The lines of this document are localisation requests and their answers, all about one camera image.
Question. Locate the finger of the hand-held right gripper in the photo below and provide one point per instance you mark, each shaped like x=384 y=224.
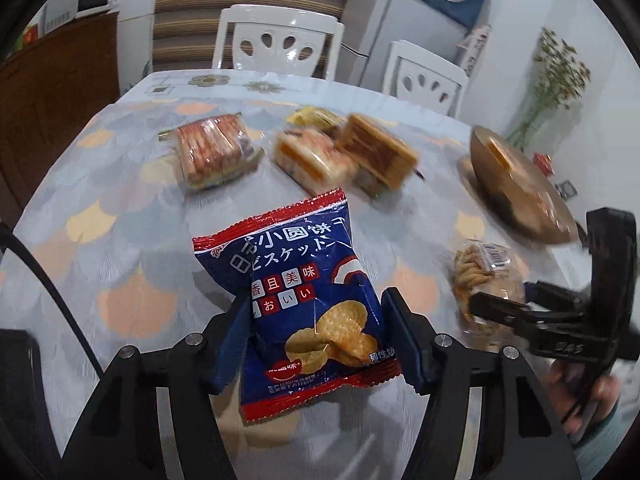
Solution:
x=555 y=295
x=500 y=310

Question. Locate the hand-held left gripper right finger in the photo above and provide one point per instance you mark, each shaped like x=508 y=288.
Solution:
x=400 y=340

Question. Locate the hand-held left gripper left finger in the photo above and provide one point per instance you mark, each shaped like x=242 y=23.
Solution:
x=235 y=340

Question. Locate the clear small cookie packet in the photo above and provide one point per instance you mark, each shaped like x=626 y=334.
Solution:
x=480 y=270

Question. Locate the blue red biscuit packet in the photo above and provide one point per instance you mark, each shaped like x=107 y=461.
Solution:
x=300 y=270

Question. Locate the red striped cracker pack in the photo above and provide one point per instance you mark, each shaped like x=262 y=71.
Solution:
x=215 y=150

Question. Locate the tan wafer packet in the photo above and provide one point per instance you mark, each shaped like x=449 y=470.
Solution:
x=375 y=147

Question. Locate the clear orange cake pack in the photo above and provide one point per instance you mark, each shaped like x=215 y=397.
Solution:
x=310 y=155

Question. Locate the yellow snack packet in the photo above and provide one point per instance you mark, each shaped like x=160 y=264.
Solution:
x=315 y=116

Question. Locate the person's right hand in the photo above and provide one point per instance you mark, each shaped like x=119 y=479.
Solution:
x=562 y=385

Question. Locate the small red ornament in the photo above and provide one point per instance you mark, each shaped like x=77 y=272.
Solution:
x=542 y=162

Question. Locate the dried flower bunch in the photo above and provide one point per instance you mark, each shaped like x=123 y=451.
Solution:
x=560 y=70

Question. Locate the black smartphone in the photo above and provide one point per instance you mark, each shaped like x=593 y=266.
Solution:
x=25 y=400

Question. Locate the white plastic chair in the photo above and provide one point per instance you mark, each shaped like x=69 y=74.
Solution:
x=405 y=60
x=235 y=25

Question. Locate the white fridge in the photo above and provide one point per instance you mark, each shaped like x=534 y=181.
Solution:
x=400 y=25

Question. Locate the brown wooden cabinet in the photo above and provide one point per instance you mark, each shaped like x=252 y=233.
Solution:
x=60 y=85

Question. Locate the red yellow tin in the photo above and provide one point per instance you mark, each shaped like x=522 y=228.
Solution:
x=30 y=35

